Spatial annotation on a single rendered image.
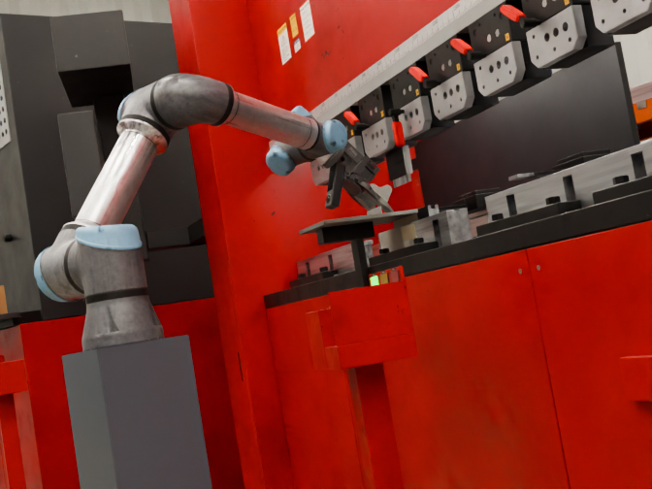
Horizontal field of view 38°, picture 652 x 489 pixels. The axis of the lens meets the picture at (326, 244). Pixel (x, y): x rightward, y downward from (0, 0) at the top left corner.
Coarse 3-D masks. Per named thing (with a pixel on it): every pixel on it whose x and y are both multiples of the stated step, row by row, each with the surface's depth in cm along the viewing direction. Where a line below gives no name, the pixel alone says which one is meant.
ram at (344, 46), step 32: (256, 0) 324; (288, 0) 298; (320, 0) 276; (352, 0) 256; (384, 0) 240; (416, 0) 225; (448, 0) 212; (256, 32) 328; (288, 32) 301; (320, 32) 278; (352, 32) 259; (384, 32) 242; (416, 32) 227; (448, 32) 214; (256, 64) 332; (288, 64) 305; (320, 64) 281; (352, 64) 261; (288, 96) 308; (320, 96) 284; (352, 96) 264
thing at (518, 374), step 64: (512, 256) 182; (576, 256) 164; (640, 256) 149; (448, 320) 207; (512, 320) 184; (576, 320) 166; (640, 320) 151; (320, 384) 283; (448, 384) 211; (512, 384) 187; (576, 384) 168; (320, 448) 289; (448, 448) 215; (512, 448) 190; (576, 448) 170; (640, 448) 155
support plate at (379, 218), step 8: (352, 216) 235; (360, 216) 235; (368, 216) 236; (376, 216) 237; (384, 216) 238; (392, 216) 241; (400, 216) 245; (320, 224) 234; (328, 224) 234; (336, 224) 237; (344, 224) 241; (376, 224) 256; (304, 232) 245; (312, 232) 248
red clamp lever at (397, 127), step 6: (390, 114) 235; (396, 114) 235; (396, 120) 235; (396, 126) 234; (402, 126) 235; (396, 132) 234; (402, 132) 235; (396, 138) 234; (402, 138) 235; (396, 144) 235; (402, 144) 235
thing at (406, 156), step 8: (392, 152) 252; (400, 152) 248; (408, 152) 248; (392, 160) 253; (400, 160) 249; (408, 160) 247; (392, 168) 254; (400, 168) 249; (408, 168) 247; (392, 176) 254; (400, 176) 250; (408, 176) 247; (400, 184) 252
